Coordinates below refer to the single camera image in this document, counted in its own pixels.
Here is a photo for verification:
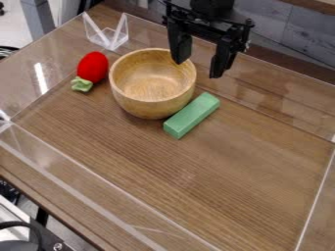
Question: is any red plush strawberry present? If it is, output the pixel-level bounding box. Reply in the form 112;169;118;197
70;51;108;92

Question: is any green rectangular block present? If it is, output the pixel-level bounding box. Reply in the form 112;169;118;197
164;92;220;139

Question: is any clear acrylic corner bracket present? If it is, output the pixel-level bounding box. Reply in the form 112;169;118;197
82;12;129;51

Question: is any black metal base plate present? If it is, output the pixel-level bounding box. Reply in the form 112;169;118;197
30;219;74;251

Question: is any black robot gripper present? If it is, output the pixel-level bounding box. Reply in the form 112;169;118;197
162;0;254;78

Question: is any clear acrylic tray wall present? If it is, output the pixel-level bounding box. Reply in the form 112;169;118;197
0;15;335;251

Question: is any black cable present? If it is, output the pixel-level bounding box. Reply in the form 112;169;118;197
0;221;43;251

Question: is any light wooden bowl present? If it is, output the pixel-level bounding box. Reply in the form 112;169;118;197
108;48;196;120

